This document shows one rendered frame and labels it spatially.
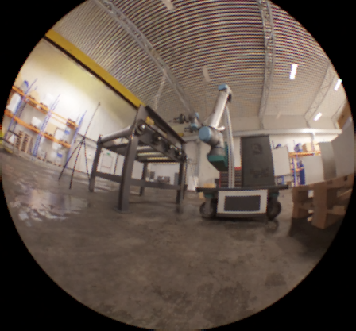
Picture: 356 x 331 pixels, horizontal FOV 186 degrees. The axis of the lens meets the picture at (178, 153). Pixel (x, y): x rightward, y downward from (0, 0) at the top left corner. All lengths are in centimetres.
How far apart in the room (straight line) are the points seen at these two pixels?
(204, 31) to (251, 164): 796
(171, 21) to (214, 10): 264
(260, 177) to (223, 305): 101
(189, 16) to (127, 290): 849
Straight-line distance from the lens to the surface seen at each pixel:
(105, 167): 1079
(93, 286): 39
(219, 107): 118
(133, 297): 36
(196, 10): 815
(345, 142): 81
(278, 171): 536
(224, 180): 325
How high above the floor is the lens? 31
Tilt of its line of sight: 18 degrees up
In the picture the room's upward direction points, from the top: 6 degrees clockwise
